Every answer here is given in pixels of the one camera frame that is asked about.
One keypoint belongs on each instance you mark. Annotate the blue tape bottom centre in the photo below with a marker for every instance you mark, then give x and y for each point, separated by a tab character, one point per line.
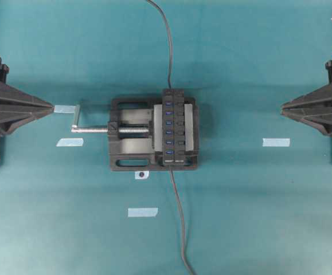
142	212

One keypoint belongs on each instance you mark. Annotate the blue tape left lower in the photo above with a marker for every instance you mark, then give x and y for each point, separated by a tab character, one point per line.
70	142

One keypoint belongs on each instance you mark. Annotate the blue tape near crank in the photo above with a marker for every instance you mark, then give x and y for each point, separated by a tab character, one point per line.
64	109

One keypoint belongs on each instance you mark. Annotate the white sticker with dark dot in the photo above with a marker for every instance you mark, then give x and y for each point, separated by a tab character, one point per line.
141	175

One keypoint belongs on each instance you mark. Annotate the black multiport USB hub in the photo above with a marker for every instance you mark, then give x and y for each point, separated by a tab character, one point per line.
173	120

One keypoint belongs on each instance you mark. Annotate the blue tape right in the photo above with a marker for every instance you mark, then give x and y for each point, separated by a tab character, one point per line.
276	142

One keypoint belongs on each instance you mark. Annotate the black bench vise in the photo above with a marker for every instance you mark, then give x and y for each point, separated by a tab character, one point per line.
134	133

